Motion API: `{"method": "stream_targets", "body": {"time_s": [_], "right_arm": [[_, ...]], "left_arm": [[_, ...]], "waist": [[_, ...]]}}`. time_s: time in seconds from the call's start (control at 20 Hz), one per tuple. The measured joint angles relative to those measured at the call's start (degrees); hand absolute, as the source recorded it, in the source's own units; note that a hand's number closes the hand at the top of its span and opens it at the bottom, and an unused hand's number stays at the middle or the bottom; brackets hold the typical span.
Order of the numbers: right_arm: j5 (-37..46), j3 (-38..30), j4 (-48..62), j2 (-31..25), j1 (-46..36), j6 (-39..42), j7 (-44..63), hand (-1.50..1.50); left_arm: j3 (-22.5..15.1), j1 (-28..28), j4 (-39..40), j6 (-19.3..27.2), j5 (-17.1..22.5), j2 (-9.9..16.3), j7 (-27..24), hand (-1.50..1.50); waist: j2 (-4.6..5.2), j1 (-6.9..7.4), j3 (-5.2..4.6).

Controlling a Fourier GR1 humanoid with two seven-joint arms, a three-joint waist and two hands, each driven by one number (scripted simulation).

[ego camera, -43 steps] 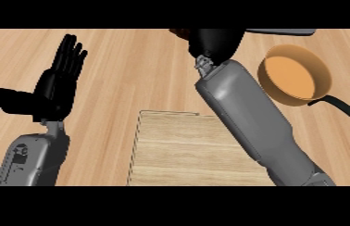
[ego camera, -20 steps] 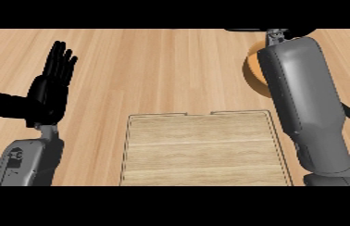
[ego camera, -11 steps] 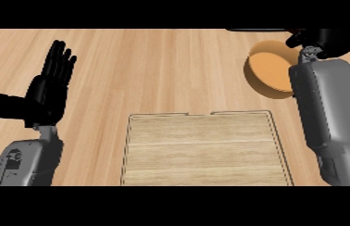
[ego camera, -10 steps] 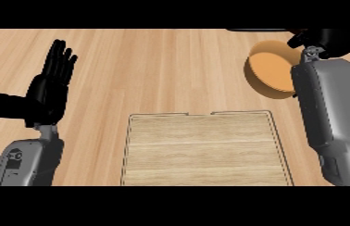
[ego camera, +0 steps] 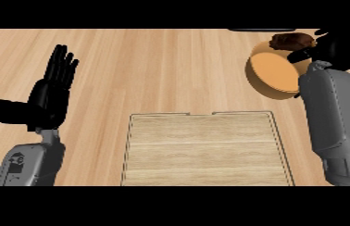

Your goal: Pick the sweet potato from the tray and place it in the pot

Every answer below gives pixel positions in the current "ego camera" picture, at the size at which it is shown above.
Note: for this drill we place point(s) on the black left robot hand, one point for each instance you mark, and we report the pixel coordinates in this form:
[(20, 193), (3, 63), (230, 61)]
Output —
[(48, 97)]

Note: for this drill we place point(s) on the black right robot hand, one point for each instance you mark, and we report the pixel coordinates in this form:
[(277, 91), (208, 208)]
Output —
[(330, 50)]

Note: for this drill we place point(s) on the brown sweet potato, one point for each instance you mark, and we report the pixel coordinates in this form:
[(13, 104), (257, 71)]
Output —
[(290, 41)]

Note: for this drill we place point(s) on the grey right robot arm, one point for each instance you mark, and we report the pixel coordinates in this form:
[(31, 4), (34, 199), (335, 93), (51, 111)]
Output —
[(327, 118)]

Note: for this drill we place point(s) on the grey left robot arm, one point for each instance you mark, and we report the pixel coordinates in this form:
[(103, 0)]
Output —
[(31, 165)]

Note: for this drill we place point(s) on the orange pot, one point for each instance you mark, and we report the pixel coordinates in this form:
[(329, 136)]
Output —
[(273, 72)]

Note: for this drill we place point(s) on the pale wooden tray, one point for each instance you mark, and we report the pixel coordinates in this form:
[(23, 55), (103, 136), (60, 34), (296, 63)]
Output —
[(206, 149)]

